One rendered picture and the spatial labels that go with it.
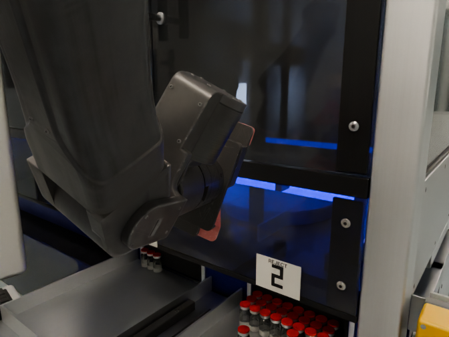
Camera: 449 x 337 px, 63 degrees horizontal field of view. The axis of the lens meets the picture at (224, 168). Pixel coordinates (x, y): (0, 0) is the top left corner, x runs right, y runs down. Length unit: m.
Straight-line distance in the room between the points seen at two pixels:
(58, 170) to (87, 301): 0.69
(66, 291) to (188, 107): 0.73
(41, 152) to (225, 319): 0.62
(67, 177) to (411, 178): 0.42
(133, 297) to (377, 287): 0.52
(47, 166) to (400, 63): 0.42
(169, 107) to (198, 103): 0.02
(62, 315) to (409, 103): 0.73
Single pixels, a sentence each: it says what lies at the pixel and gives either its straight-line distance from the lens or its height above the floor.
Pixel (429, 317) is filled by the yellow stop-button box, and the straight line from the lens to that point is 0.60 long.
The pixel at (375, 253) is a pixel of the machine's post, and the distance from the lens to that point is 0.57.
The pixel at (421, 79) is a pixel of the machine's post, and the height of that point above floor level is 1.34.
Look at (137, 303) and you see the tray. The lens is 0.85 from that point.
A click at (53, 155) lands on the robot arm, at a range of 0.21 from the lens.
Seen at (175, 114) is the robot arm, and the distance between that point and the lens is 0.28.
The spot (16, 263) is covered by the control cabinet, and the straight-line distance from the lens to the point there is 1.23.
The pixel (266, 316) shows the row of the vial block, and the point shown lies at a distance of 0.73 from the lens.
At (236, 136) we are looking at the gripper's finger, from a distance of 0.41.
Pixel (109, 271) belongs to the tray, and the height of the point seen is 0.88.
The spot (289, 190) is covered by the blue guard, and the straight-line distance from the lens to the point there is 0.59.
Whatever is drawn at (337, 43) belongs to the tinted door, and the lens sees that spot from 0.56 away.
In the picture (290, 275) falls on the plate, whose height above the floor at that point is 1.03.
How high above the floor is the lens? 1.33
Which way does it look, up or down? 12 degrees down
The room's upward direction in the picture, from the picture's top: straight up
